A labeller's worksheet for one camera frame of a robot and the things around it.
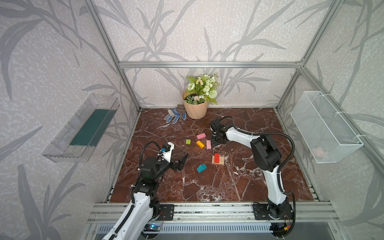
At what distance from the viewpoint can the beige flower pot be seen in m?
1.03

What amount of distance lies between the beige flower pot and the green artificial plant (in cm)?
2

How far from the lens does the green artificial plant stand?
955 mm
